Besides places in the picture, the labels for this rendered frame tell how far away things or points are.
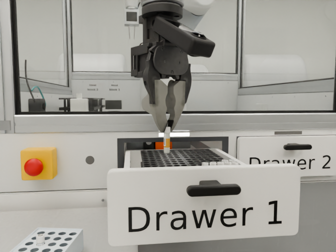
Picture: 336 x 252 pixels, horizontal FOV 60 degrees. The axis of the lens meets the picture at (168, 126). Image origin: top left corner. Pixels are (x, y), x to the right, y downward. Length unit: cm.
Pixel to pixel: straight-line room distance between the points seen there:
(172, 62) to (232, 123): 34
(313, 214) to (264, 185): 50
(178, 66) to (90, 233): 37
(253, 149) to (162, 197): 42
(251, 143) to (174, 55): 38
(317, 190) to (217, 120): 36
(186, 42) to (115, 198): 24
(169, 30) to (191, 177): 23
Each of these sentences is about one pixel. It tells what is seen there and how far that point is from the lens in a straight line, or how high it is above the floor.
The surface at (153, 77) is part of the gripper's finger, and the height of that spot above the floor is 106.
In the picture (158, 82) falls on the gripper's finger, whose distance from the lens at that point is 49.
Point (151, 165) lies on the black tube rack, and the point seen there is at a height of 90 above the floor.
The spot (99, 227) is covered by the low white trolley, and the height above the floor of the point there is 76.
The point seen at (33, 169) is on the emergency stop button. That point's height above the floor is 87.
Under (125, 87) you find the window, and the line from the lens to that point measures 76.
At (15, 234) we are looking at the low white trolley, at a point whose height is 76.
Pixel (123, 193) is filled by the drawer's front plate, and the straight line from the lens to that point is 43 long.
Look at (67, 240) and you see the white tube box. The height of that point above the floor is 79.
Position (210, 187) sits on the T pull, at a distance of 40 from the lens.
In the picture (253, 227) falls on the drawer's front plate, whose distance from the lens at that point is 48.
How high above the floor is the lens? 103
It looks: 5 degrees down
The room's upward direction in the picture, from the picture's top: straight up
